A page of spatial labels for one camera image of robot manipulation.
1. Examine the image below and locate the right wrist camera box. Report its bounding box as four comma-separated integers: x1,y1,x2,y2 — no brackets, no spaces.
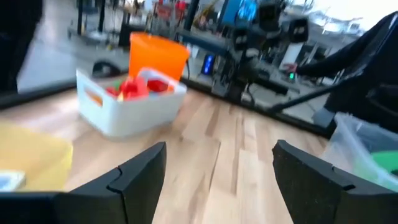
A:
257,2,282,32

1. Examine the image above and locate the white plastic bin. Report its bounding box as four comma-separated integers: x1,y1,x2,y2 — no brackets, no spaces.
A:
75,67,188,138

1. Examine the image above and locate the orange bucket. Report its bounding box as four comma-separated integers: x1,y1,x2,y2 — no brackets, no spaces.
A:
128,31,192,82

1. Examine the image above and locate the person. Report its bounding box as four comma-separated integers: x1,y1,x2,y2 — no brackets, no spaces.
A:
294,11,398,133

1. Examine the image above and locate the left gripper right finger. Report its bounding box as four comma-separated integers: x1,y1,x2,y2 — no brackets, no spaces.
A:
272,139,398,224

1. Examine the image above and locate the black-framed monitor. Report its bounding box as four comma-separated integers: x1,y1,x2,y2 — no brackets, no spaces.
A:
221,0,259,27

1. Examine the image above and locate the clear plastic bin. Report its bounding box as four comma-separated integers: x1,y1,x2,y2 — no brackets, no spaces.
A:
319,112,398,193

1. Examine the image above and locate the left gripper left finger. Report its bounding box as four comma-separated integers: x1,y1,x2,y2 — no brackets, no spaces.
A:
0,141,167,224

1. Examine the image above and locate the green foam die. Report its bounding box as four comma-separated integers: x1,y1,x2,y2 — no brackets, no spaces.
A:
369,150,398,175

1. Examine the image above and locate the yellow translucent bin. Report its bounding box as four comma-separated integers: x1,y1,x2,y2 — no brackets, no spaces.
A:
0,122,74,192

